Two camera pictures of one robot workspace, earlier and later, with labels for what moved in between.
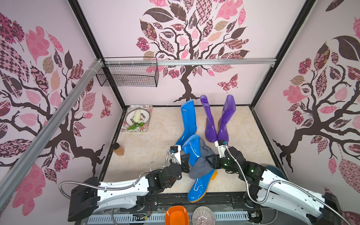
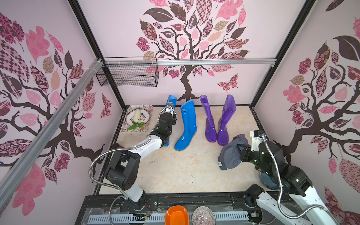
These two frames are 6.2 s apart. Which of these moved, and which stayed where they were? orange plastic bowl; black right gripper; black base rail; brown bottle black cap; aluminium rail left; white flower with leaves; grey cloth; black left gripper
Moved: black right gripper; black left gripper; grey cloth
Stayed: white flower with leaves; black base rail; aluminium rail left; brown bottle black cap; orange plastic bowl
